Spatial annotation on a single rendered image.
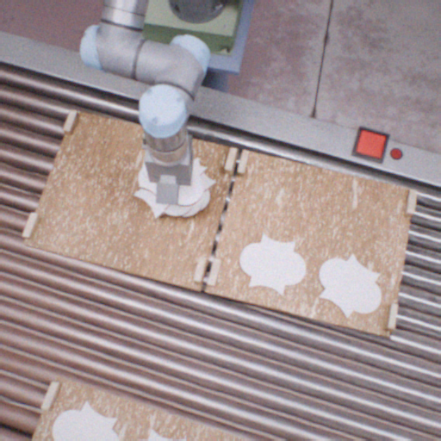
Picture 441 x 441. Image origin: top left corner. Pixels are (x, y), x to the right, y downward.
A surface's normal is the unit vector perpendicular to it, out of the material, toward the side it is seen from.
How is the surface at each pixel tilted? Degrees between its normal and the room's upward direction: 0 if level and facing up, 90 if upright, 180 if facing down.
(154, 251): 0
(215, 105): 0
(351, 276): 0
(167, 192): 27
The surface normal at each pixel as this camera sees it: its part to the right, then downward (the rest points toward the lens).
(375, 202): 0.00, -0.33
